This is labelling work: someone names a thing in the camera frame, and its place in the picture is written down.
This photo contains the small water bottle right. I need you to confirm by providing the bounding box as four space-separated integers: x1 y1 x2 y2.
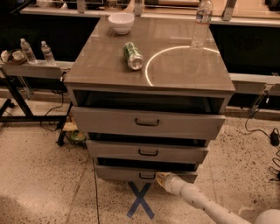
41 41 56 67

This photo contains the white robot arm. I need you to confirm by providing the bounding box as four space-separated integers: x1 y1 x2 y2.
156 172 280 224

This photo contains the grey side shelf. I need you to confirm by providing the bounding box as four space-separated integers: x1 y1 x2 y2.
1 60 74 79

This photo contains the small water bottle left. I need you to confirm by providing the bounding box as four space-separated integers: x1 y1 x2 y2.
20 38 38 64

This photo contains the grey bottom drawer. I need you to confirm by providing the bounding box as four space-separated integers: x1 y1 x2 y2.
95 157 198 183

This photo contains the green soda can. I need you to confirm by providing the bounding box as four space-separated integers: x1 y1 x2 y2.
123 42 144 71

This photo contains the green object on floor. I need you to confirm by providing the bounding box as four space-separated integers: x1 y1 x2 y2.
66 130 86 144

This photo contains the grey top drawer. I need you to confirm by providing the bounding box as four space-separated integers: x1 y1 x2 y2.
72 107 225 140

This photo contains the grey drawer cabinet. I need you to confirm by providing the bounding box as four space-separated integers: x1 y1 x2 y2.
63 16 236 182

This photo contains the white bowl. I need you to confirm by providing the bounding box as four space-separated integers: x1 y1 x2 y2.
108 12 135 35

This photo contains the black metal table frame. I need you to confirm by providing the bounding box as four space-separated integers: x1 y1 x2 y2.
0 67 73 146

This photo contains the black power adapter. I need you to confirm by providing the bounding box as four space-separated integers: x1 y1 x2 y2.
269 128 280 146

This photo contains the blue tape cross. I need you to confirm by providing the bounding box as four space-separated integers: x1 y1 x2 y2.
127 181 155 220

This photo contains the small water bottle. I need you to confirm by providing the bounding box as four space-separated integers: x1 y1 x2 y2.
20 38 38 64
41 41 56 67

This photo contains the bowl with items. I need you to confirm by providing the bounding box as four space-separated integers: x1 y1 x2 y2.
1 49 26 65

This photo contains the black floor cable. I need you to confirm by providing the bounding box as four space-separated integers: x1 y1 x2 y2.
39 87 66 132

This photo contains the clear plastic water bottle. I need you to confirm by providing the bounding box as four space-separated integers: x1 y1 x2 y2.
191 0 214 48

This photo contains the grey middle drawer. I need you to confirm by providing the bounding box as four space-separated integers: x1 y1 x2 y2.
87 140 208 164

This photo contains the black coiled cable right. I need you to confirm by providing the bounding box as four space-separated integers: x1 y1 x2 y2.
268 148 280 182

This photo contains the grey rail bracket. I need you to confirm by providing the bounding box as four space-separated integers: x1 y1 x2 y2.
248 84 275 116

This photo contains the grey drawer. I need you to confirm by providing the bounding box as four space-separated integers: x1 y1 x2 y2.
95 157 198 183
87 140 208 164
72 107 225 140

